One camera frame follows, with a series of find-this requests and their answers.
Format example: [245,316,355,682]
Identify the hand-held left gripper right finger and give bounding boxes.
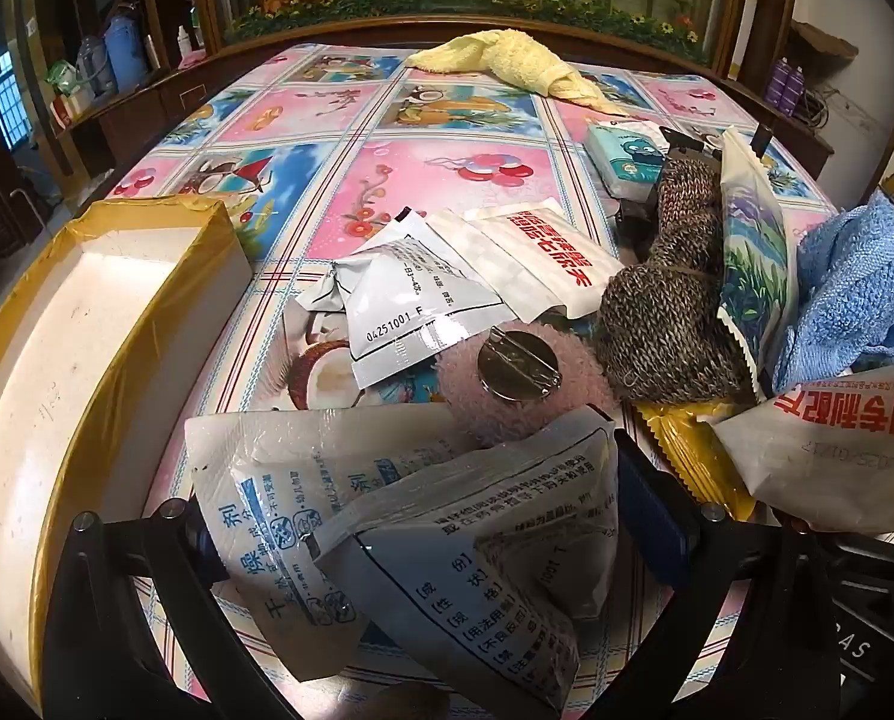
[588,429,842,720]

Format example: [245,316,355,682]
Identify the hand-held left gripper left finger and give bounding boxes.
[40,496,292,720]

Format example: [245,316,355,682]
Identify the white desiccant packet blue print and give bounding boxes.
[184,409,493,687]

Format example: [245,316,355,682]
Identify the grey white medicine sachet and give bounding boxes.
[312,405,620,717]

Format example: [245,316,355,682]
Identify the white foam box yellow tape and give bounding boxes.
[0,195,254,698]

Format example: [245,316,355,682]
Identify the leaf print snack packet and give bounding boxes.
[717,127,800,398]

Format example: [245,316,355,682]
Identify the blue towel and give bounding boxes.
[773,191,894,395]

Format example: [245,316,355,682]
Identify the silver white sachet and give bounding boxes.
[297,210,508,391]

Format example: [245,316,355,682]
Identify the plain white sachet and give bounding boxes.
[421,210,538,308]

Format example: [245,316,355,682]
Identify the white teal tissue packet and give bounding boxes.
[586,120,677,192]

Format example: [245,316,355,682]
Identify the yellow snack packet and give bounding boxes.
[634,397,763,522]

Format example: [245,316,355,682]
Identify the pink fuzzy round ornament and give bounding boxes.
[436,319,620,447]

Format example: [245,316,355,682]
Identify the large white packet red print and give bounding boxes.
[709,356,894,533]

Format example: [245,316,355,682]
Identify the grey brown knit glove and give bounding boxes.
[593,154,755,402]

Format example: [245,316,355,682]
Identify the white sachet red print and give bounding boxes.
[466,199,628,320]

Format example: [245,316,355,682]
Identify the black plastic piece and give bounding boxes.
[661,126,722,166]

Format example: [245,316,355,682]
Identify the printed plastic tablecloth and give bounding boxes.
[0,41,894,720]

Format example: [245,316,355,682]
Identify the dark wooden cabinet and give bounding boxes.
[0,0,227,256]

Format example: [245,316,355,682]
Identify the yellow towel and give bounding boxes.
[406,28,628,117]

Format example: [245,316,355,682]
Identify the barred window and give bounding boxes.
[0,52,29,155]

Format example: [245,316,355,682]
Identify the green white bag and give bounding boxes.
[46,60,84,98]

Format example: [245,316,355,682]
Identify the blue thermos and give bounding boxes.
[106,11,152,95]

